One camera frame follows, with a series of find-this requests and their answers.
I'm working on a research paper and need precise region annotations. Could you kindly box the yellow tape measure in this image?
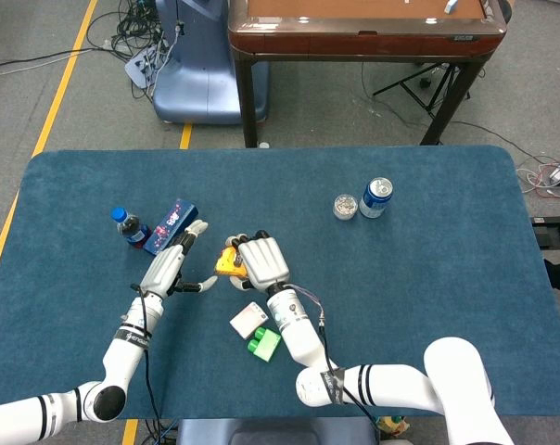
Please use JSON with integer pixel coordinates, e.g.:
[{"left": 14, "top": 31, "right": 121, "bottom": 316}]
[{"left": 213, "top": 248, "right": 248, "bottom": 279}]

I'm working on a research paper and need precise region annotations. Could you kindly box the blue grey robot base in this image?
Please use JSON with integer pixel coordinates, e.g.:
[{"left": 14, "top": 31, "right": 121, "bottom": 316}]
[{"left": 152, "top": 0, "right": 271, "bottom": 126}]

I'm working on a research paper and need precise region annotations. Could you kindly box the black floor cable bundle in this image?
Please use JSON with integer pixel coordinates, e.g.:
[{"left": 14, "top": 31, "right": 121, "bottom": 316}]
[{"left": 84, "top": 0, "right": 179, "bottom": 101}]

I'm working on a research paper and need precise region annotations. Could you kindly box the blue white soda can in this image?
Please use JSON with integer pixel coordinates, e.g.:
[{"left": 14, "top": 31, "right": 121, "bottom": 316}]
[{"left": 359, "top": 177, "right": 394, "bottom": 220}]

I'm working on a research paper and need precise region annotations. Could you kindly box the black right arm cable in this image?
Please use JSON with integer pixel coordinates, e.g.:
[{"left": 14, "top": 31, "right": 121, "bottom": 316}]
[{"left": 288, "top": 285, "right": 378, "bottom": 437}]

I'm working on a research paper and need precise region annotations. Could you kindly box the black tripod stand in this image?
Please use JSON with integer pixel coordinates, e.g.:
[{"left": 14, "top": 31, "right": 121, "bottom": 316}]
[{"left": 371, "top": 62, "right": 472, "bottom": 121}]

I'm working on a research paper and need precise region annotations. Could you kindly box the dark blue rectangular box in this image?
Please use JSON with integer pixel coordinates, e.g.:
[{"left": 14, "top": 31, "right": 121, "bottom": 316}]
[{"left": 142, "top": 198, "right": 200, "bottom": 257}]

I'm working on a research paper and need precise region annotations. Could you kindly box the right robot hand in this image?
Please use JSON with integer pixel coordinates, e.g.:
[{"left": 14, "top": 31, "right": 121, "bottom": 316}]
[{"left": 223, "top": 229, "right": 293, "bottom": 294}]

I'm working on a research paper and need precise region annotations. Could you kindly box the blue felt table cloth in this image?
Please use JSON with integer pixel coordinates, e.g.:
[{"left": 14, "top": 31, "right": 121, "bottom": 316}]
[{"left": 0, "top": 146, "right": 560, "bottom": 421}]

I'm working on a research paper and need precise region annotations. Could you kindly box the green toy building block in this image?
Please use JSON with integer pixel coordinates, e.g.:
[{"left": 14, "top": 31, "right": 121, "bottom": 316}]
[{"left": 246, "top": 326, "right": 282, "bottom": 363}]

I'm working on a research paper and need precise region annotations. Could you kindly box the clear glass ashtray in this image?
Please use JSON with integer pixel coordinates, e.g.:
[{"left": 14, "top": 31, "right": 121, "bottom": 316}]
[{"left": 332, "top": 193, "right": 359, "bottom": 222}]

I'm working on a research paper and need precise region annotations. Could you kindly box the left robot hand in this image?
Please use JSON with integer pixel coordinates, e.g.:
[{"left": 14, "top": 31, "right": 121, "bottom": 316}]
[{"left": 139, "top": 220, "right": 220, "bottom": 299}]

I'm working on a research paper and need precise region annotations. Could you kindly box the brown mahjong table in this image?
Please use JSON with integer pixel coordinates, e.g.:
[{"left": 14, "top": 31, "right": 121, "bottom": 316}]
[{"left": 227, "top": 0, "right": 511, "bottom": 148}]

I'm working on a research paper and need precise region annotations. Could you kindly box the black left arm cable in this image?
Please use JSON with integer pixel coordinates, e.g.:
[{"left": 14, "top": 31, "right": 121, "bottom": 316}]
[{"left": 130, "top": 283, "right": 164, "bottom": 445}]

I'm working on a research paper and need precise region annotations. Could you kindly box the cola bottle blue cap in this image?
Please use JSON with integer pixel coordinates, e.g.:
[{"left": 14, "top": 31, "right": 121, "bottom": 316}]
[{"left": 110, "top": 207, "right": 152, "bottom": 250}]

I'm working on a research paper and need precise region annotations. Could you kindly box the white tissue pack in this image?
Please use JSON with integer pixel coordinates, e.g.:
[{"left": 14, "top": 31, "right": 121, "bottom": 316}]
[{"left": 229, "top": 301, "right": 269, "bottom": 339}]

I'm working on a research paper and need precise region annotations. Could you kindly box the grey power strip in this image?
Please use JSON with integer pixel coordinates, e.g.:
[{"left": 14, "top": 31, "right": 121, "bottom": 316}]
[{"left": 124, "top": 48, "right": 161, "bottom": 89}]

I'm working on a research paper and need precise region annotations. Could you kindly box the black foot pedal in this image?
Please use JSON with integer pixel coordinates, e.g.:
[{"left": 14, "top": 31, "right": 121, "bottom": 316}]
[{"left": 530, "top": 215, "right": 560, "bottom": 249}]

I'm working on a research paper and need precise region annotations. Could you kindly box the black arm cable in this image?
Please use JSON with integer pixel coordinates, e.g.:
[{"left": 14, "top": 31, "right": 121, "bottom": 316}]
[
  {"left": 130, "top": 283, "right": 164, "bottom": 445},
  {"left": 288, "top": 285, "right": 378, "bottom": 437}
]

